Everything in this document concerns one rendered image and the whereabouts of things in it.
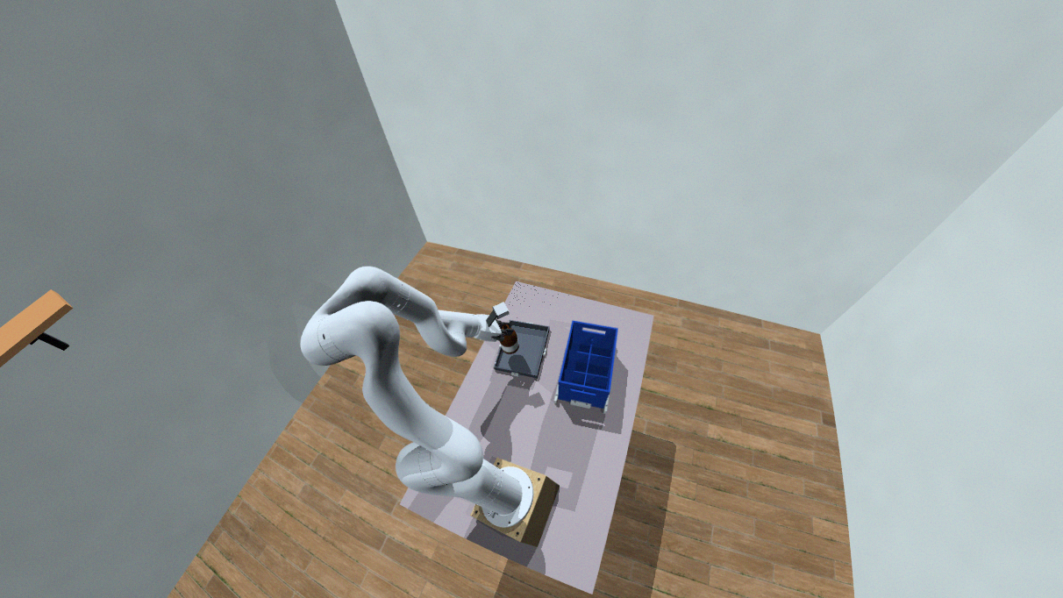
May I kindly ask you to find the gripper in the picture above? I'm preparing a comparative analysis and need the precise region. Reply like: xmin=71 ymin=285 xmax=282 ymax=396
xmin=475 ymin=315 xmax=514 ymax=342

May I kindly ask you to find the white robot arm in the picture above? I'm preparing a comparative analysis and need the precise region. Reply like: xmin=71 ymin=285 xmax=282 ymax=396
xmin=301 ymin=267 xmax=533 ymax=528

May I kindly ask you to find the brown bottle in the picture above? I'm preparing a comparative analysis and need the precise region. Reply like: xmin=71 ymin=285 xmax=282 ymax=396
xmin=500 ymin=324 xmax=519 ymax=354

